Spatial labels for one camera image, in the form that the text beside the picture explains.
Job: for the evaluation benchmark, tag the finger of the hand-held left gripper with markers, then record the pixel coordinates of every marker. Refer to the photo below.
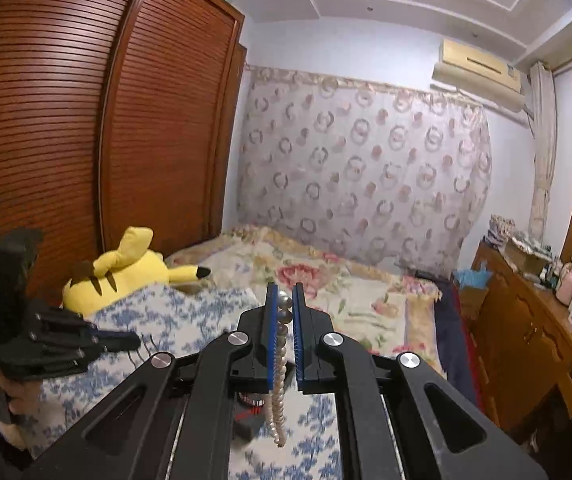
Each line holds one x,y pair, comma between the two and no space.
111,342
61,362

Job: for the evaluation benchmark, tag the brown louvered wardrobe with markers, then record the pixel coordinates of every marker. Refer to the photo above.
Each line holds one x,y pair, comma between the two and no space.
141,110

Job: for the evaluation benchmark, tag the person's left hand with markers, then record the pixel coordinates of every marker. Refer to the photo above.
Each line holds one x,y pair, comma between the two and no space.
18,402

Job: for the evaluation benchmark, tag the patterned cloth pile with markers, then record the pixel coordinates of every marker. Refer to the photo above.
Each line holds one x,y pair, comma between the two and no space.
501,227

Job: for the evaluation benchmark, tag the pink thermos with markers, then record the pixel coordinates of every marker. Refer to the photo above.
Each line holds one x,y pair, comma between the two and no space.
568,285

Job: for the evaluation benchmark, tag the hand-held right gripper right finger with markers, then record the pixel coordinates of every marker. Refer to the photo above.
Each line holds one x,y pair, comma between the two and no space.
300,340

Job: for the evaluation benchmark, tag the yellow plush toy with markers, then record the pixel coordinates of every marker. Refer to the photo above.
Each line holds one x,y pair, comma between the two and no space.
126,272

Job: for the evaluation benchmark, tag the tied cream window curtain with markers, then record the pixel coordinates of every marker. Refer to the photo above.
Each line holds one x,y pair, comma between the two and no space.
541,160

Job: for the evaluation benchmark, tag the wooden cabinet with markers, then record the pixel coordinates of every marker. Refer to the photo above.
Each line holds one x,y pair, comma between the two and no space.
521,345

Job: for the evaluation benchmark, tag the blue plastic bag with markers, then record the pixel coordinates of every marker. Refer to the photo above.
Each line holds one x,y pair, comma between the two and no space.
472,279

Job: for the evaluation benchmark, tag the blue floral cloth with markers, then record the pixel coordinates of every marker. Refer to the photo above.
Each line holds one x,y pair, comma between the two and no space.
191,310

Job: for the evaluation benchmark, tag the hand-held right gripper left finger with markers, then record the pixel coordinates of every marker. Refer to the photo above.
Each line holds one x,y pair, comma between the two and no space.
272,340

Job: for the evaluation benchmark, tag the black box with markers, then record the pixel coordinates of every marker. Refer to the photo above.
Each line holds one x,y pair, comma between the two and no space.
248,431

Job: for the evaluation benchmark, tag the dark blue bedding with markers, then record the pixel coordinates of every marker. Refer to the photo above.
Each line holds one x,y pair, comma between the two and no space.
453,330

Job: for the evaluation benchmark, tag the cardboard box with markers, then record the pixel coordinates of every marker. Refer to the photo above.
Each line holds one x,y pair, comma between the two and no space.
523,257

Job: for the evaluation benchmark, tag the floral blanket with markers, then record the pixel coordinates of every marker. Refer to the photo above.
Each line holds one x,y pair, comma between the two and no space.
346,290

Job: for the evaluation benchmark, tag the cream air conditioner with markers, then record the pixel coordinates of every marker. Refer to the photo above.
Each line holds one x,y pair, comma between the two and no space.
481,77

